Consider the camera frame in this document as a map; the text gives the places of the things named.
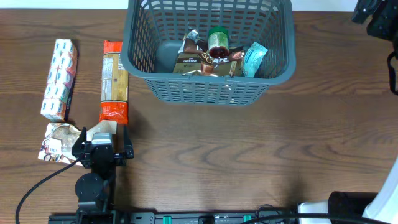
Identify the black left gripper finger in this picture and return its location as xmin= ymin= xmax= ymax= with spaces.
xmin=74 ymin=127 xmax=86 ymax=149
xmin=123 ymin=125 xmax=133 ymax=152

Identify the snack bag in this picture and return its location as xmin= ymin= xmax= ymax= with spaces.
xmin=38 ymin=120 xmax=117 ymax=164

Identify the red spaghetti packet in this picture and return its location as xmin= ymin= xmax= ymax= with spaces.
xmin=99 ymin=40 xmax=129 ymax=125

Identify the tissue pack multipack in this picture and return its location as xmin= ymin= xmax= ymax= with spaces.
xmin=40 ymin=39 xmax=78 ymax=122

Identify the gold coffee bag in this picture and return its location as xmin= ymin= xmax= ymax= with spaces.
xmin=173 ymin=30 xmax=245 ymax=78

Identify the teal wipes packet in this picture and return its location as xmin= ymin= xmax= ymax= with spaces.
xmin=243 ymin=42 xmax=268 ymax=78

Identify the green lid jar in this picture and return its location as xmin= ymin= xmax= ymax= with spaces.
xmin=208 ymin=26 xmax=229 ymax=58

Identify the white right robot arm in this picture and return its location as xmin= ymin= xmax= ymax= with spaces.
xmin=298 ymin=0 xmax=397 ymax=223

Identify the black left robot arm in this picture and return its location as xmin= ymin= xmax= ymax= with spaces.
xmin=72 ymin=126 xmax=134 ymax=223

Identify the grey plastic basket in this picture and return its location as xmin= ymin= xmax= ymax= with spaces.
xmin=121 ymin=0 xmax=296 ymax=105

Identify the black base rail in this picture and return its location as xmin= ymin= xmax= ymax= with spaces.
xmin=47 ymin=210 xmax=281 ymax=224

